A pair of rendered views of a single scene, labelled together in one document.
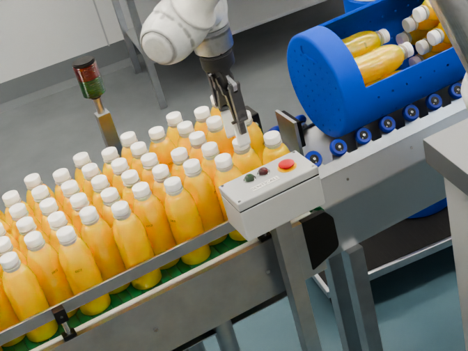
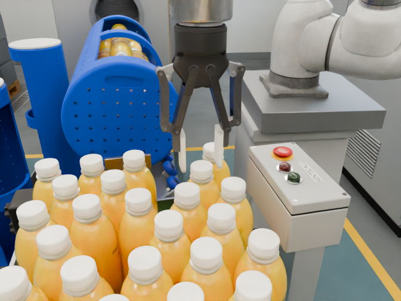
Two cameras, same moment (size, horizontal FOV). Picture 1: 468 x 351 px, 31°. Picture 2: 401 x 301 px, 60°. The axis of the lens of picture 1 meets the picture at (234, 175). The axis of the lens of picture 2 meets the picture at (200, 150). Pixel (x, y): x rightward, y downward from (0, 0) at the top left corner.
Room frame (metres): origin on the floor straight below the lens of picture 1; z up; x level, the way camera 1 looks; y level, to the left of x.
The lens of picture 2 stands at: (1.68, 0.48, 1.42)
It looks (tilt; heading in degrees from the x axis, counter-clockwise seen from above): 28 degrees down; 276
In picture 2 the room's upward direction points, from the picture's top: straight up
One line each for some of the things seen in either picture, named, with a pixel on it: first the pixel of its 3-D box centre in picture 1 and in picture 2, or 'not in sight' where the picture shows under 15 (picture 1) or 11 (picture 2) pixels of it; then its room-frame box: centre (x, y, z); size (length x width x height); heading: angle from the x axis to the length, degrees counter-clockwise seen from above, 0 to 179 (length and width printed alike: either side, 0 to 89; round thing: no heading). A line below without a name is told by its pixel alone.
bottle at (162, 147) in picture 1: (168, 168); (68, 297); (1.90, 0.16, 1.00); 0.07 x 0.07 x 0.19
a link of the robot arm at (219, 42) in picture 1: (212, 38); (200, 1); (1.73, -0.03, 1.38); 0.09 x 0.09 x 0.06
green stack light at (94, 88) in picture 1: (91, 85); not in sight; (2.13, 0.30, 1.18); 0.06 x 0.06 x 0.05
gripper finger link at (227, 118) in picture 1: (229, 123); (182, 150); (1.76, -0.02, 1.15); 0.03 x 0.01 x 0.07; 108
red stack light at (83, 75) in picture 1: (86, 70); not in sight; (2.13, 0.30, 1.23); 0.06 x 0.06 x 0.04
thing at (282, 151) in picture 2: (286, 164); (282, 152); (1.59, -0.12, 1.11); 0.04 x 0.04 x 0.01
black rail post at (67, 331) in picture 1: (63, 322); not in sight; (1.47, 0.44, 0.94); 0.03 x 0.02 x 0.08; 108
